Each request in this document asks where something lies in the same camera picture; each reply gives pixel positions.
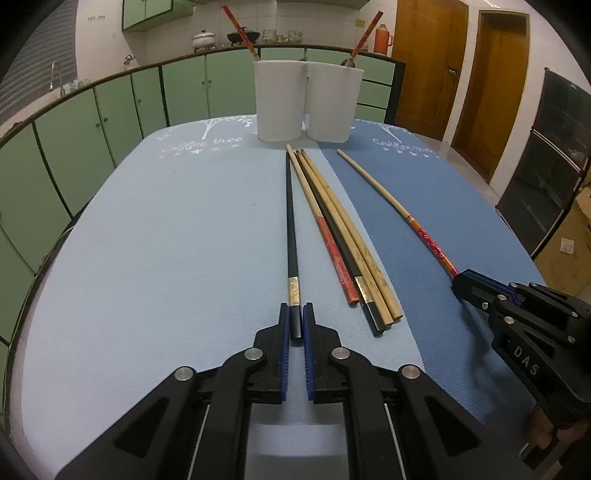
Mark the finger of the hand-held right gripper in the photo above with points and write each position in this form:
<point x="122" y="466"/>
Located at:
<point x="475" y="295"/>
<point x="508" y="290"/>

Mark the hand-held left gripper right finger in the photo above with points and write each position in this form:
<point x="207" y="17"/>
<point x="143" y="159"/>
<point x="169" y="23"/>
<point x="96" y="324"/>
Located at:
<point x="309" y="369"/>

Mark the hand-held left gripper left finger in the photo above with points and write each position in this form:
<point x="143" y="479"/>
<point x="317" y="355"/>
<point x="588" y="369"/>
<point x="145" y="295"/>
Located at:
<point x="284" y="369"/>

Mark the plain bamboo chopstick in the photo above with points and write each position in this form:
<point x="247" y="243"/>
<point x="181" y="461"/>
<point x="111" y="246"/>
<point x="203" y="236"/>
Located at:
<point x="378" y="277"/>
<point x="367" y="277"/>

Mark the black chopstick gold band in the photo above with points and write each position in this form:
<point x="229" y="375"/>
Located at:
<point x="291" y="230"/>
<point x="339" y="242"/>

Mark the red-tipped bamboo chopstick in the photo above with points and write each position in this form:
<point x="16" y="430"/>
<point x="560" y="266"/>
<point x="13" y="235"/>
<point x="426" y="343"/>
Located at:
<point x="318" y="217"/>
<point x="369" y="32"/>
<point x="238" y="30"/>
<point x="374" y="182"/>

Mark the white double utensil holder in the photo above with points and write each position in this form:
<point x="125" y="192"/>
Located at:
<point x="277" y="101"/>

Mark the person's right hand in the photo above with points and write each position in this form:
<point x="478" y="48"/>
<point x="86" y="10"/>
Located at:
<point x="545" y="434"/>

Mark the cardboard box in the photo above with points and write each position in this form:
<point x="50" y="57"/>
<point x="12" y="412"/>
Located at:
<point x="568" y="249"/>

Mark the black glass cabinet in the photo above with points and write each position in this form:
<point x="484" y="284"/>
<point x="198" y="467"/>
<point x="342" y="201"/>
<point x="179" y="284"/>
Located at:
<point x="545" y="161"/>

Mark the two-tone blue printed mat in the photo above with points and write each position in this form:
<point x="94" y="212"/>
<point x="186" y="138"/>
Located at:
<point x="184" y="230"/>

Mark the wooden door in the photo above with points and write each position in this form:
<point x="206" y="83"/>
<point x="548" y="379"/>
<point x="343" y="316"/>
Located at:
<point x="494" y="92"/>
<point x="429" y="69"/>

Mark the orange thermos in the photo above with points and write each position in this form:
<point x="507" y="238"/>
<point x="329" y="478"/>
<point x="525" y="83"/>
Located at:
<point x="383" y="39"/>

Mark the green lower kitchen cabinets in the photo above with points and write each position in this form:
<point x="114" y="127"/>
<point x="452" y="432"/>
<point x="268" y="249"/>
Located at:
<point x="69" y="152"/>

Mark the green kitchen cabinets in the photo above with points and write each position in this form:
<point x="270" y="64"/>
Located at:
<point x="69" y="152"/>
<point x="147" y="11"/>

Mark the black wok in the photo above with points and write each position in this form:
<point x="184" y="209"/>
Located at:
<point x="238" y="37"/>

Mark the white cooking pot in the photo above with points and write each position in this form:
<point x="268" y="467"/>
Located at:
<point x="204" y="40"/>

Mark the metal kitchen faucet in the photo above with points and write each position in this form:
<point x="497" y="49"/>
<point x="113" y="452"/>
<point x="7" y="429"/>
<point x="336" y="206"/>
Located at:
<point x="59" y="78"/>

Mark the green upper kitchen cabinets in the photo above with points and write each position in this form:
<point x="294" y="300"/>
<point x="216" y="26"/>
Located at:
<point x="147" y="11"/>

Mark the grey window blind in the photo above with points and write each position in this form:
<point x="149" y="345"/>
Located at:
<point x="41" y="69"/>

